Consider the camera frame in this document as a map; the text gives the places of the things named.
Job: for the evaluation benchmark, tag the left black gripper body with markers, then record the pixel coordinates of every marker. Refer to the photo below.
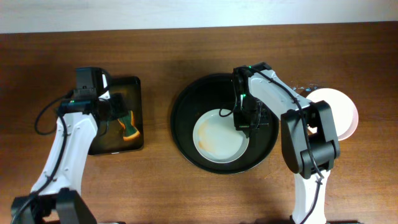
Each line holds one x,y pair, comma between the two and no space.
117,106

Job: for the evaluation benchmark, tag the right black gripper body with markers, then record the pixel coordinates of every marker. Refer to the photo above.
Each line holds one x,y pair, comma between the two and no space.
249,123

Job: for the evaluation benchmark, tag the green and orange sponge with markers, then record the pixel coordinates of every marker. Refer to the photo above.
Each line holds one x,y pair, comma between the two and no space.
130,132

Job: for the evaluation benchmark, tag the grey-white plate with sauce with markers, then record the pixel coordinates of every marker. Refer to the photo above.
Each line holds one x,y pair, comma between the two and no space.
217,140

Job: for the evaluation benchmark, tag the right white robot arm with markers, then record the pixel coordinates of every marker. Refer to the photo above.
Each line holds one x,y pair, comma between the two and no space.
309,140

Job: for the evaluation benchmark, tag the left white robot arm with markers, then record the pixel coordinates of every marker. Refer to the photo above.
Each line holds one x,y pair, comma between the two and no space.
59,186

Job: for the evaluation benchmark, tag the rectangular black tray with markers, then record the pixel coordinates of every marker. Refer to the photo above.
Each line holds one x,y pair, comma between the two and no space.
110,133

